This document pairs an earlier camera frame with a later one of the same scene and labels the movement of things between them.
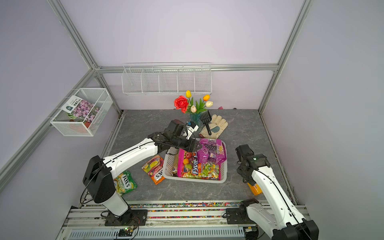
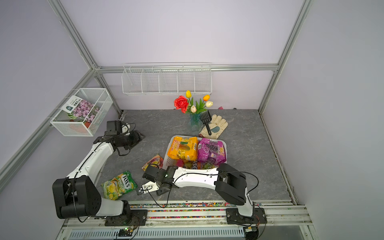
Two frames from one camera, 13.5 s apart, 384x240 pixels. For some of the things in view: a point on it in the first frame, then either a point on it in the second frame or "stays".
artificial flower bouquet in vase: (187, 105) stays
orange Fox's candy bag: (154, 168) stays
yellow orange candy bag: (255, 189) to (185, 149)
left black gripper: (191, 144) to (136, 137)
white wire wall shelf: (167, 78) stays
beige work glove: (217, 125) stays
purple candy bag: (212, 151) stays
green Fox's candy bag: (124, 182) stays
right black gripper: (239, 170) to (161, 189)
